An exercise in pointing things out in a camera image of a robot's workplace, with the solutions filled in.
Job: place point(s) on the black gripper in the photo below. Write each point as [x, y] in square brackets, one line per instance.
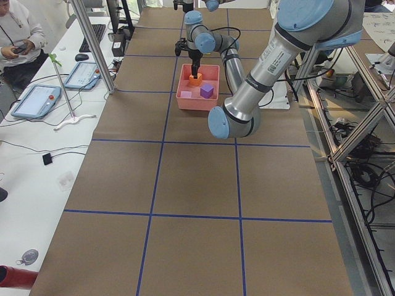
[187, 8]
[195, 56]

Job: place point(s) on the orange block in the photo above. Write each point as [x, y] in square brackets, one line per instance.
[195, 80]

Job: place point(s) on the purple block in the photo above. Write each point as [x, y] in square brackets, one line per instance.
[206, 91]

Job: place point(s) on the light pink block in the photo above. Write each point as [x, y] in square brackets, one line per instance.
[186, 94]

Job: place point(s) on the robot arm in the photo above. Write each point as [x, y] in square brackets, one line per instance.
[211, 5]
[299, 26]

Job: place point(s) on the pink plastic bin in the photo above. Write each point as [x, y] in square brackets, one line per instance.
[211, 75]

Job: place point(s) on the black computer monitor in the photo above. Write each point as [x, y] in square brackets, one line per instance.
[120, 17]

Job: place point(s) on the black box with label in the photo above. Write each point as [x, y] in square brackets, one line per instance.
[119, 44]

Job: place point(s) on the far blue teach pendant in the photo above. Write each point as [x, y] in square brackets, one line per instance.
[84, 76]

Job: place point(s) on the blue teach pendant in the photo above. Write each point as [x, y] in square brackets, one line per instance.
[37, 102]
[84, 76]

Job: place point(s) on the black computer mouse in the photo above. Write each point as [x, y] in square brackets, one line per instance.
[81, 57]

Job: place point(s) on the thin metal stand rod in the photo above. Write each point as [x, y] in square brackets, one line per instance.
[73, 118]

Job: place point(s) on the near blue teach pendant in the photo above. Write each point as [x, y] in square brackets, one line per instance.
[37, 102]

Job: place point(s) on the seated person in white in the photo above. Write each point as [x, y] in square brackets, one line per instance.
[22, 43]

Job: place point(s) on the small black square pad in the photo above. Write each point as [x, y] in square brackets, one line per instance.
[47, 159]

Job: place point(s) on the red cylinder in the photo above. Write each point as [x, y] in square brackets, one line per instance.
[17, 278]

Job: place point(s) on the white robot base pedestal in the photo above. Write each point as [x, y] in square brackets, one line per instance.
[277, 98]

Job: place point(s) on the aluminium frame post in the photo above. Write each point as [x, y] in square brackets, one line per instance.
[88, 33]

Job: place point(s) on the aluminium frame rail structure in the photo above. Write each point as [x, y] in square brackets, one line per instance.
[355, 131]

